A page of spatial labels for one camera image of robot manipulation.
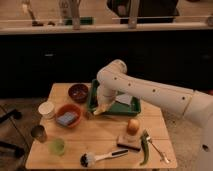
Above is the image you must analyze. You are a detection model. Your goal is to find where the brown scrub sponge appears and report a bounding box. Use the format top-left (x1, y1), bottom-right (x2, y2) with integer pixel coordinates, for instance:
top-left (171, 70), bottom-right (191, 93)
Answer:
top-left (116, 134), bottom-right (141, 151)

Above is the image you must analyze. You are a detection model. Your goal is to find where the green plastic cup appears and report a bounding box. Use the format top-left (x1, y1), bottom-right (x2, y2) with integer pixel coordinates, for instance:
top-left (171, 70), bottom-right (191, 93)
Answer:
top-left (49, 138), bottom-right (65, 156)

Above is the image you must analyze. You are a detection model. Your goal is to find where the black office chair base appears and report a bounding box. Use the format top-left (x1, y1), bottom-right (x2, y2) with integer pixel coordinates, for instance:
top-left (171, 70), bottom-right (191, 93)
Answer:
top-left (0, 105), bottom-right (26, 159)

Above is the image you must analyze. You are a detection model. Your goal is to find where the green pepper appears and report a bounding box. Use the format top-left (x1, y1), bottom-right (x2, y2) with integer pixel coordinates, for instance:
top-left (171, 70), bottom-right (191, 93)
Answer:
top-left (140, 130), bottom-right (149, 165)

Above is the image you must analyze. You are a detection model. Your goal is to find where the orange apple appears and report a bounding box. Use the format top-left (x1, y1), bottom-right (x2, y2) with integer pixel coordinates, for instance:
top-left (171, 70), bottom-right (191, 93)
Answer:
top-left (127, 119), bottom-right (140, 135)

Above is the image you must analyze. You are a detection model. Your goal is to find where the white dish brush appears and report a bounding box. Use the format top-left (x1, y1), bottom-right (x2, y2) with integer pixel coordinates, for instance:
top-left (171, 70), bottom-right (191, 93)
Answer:
top-left (80, 149), bottom-right (129, 167)

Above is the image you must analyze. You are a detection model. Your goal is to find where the metal fork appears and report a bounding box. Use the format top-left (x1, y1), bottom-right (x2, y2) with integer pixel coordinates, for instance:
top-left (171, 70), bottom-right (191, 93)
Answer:
top-left (144, 130), bottom-right (171, 164)

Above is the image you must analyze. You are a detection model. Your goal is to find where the orange bowl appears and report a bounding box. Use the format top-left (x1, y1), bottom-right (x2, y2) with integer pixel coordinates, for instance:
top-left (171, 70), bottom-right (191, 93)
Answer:
top-left (55, 104), bottom-right (82, 128)

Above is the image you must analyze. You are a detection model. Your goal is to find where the white cup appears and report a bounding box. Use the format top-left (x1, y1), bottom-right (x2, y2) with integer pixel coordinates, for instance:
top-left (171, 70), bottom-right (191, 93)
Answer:
top-left (38, 101), bottom-right (55, 119)

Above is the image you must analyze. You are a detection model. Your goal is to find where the metal cup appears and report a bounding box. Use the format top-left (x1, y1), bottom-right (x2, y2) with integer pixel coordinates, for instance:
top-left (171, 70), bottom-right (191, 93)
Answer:
top-left (31, 125), bottom-right (47, 143)

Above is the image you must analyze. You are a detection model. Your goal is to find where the green plastic tray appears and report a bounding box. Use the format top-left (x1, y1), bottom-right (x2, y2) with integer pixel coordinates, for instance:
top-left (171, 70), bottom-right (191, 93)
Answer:
top-left (87, 79), bottom-right (141, 116)

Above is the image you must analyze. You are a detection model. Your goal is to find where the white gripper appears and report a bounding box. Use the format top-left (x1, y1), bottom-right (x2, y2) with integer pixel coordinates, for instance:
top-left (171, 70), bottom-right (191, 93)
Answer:
top-left (97, 87), bottom-right (117, 112)

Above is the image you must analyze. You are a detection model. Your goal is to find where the blue sponge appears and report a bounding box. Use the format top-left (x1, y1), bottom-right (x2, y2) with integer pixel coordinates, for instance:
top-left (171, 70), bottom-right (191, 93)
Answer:
top-left (56, 112), bottom-right (77, 126)

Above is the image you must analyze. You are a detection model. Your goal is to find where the grey triangular cloth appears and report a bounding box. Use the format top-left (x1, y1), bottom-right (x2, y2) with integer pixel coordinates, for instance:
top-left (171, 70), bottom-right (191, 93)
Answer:
top-left (116, 94), bottom-right (132, 106)

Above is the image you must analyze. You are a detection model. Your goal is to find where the purple bowl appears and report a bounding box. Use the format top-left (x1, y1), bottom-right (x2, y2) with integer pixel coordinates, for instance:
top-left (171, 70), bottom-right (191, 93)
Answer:
top-left (68, 83), bottom-right (89, 103)

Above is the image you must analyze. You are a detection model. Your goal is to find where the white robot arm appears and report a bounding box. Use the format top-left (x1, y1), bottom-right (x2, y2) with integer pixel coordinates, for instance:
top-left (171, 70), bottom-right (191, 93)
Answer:
top-left (94, 59), bottom-right (213, 171)

